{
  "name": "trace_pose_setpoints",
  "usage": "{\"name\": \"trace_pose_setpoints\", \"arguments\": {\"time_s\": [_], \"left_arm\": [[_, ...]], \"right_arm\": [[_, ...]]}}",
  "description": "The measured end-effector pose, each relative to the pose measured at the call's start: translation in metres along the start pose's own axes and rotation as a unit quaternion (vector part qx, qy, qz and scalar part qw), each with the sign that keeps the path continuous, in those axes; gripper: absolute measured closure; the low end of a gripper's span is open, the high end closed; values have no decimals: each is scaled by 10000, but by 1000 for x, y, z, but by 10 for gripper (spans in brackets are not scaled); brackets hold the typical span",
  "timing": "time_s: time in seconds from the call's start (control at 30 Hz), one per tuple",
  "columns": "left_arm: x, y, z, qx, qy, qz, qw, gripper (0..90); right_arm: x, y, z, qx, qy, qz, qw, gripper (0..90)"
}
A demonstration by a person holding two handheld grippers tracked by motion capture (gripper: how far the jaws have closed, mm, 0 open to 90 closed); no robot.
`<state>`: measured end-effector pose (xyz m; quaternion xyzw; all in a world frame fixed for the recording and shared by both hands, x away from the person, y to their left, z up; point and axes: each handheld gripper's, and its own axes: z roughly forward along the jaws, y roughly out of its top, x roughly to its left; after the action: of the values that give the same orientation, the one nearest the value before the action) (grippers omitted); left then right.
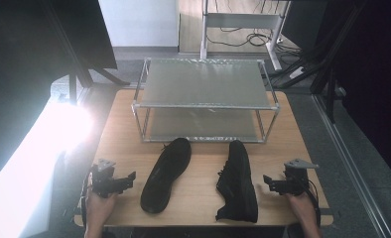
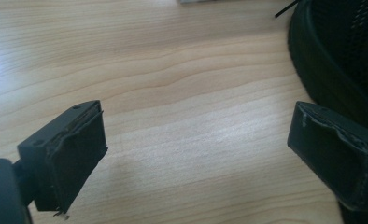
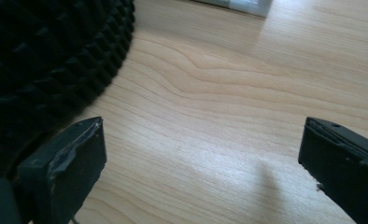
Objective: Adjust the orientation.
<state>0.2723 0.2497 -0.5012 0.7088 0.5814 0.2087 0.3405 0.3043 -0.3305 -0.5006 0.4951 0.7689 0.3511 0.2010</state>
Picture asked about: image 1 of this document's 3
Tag black tripod stand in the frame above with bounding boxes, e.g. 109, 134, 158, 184
269, 0, 370, 125

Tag person's left hand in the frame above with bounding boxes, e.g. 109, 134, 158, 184
84, 184, 119, 222

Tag black floor cables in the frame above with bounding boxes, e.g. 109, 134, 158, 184
205, 0, 317, 87

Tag white power strip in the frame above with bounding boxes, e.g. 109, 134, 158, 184
288, 66, 306, 80

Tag metal shoe rack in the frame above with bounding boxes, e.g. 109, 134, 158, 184
131, 57, 282, 145

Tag white softbox light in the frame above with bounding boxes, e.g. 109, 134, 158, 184
0, 98, 96, 238

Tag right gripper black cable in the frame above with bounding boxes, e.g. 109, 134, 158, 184
305, 178, 323, 229

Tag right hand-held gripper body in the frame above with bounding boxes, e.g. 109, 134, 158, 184
281, 158, 321, 196

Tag person's right hand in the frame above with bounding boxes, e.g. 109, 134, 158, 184
285, 190, 318, 220

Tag white metal stand frame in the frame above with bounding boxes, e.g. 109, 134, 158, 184
198, 0, 293, 72

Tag black shoe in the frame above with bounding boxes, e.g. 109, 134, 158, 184
139, 137, 193, 214
214, 139, 260, 224

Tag dark curtain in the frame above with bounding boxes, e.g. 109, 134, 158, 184
331, 0, 391, 189

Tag black stand with panel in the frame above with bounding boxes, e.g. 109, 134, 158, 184
39, 0, 132, 105

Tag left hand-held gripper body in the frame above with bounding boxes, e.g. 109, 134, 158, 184
89, 158, 122, 199

